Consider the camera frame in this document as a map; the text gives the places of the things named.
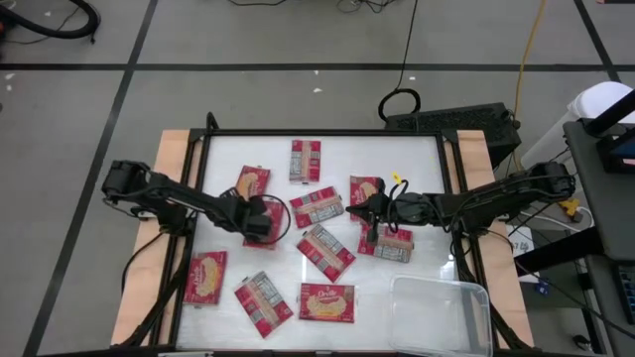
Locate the yellow cable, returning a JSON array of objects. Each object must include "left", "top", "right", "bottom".
[{"left": 512, "top": 0, "right": 549, "bottom": 173}]

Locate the yellow power plug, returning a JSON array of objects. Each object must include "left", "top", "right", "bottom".
[{"left": 558, "top": 197, "right": 582, "bottom": 223}]

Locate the black screen device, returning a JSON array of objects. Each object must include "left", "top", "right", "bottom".
[{"left": 594, "top": 133, "right": 635, "bottom": 175}]

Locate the white cable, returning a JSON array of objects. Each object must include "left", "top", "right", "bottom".
[{"left": 518, "top": 205, "right": 595, "bottom": 234}]

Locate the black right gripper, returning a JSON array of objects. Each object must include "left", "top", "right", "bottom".
[{"left": 345, "top": 177, "right": 438, "bottom": 245}]

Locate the dark grey desk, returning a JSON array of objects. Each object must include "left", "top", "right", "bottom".
[{"left": 563, "top": 118, "right": 635, "bottom": 264}]

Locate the black keyboard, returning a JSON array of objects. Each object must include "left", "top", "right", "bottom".
[{"left": 614, "top": 262, "right": 635, "bottom": 326}]

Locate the white paper sheet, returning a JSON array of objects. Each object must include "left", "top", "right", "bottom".
[{"left": 506, "top": 225, "right": 536, "bottom": 285}]

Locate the black coiled floor cable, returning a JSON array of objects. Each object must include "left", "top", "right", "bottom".
[{"left": 378, "top": 0, "right": 422, "bottom": 123}]

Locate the black metal table frame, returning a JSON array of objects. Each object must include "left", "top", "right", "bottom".
[{"left": 118, "top": 111, "right": 535, "bottom": 357}]

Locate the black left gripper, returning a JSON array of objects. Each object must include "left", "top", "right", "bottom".
[{"left": 217, "top": 187, "right": 274, "bottom": 245}]

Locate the clear plastic bin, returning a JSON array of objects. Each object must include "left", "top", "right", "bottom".
[{"left": 387, "top": 274, "right": 494, "bottom": 357}]

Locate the white plastic container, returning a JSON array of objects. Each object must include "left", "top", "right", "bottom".
[{"left": 519, "top": 80, "right": 635, "bottom": 170}]

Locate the black perforated computer case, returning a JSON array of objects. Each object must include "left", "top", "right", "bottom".
[{"left": 384, "top": 102, "right": 523, "bottom": 169}]

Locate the black pole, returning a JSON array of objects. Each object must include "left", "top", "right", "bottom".
[{"left": 583, "top": 87, "right": 635, "bottom": 138}]

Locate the red popcorn bag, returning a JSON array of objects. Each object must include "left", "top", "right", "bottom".
[
  {"left": 298, "top": 282, "right": 357, "bottom": 324},
  {"left": 242, "top": 197, "right": 286, "bottom": 251},
  {"left": 356, "top": 221, "right": 416, "bottom": 265},
  {"left": 296, "top": 223, "right": 357, "bottom": 285},
  {"left": 289, "top": 139, "right": 322, "bottom": 185},
  {"left": 233, "top": 270, "right": 295, "bottom": 340},
  {"left": 348, "top": 175, "right": 384, "bottom": 223},
  {"left": 288, "top": 185, "right": 346, "bottom": 230},
  {"left": 182, "top": 250, "right": 229, "bottom": 307},
  {"left": 234, "top": 165, "right": 272, "bottom": 202}
]

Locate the thick black hose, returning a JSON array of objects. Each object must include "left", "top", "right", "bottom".
[{"left": 0, "top": 0, "right": 102, "bottom": 44}]

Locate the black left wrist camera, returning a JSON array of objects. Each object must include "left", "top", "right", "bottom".
[{"left": 246, "top": 195, "right": 273, "bottom": 227}]

